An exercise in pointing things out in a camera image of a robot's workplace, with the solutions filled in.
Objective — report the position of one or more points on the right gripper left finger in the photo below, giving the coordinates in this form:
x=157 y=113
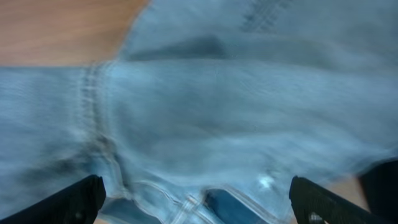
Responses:
x=78 y=203

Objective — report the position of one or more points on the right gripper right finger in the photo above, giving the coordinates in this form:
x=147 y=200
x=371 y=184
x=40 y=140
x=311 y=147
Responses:
x=312 y=203

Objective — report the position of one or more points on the light blue denim jeans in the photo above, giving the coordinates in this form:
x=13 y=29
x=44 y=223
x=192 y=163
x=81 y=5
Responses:
x=236 y=96

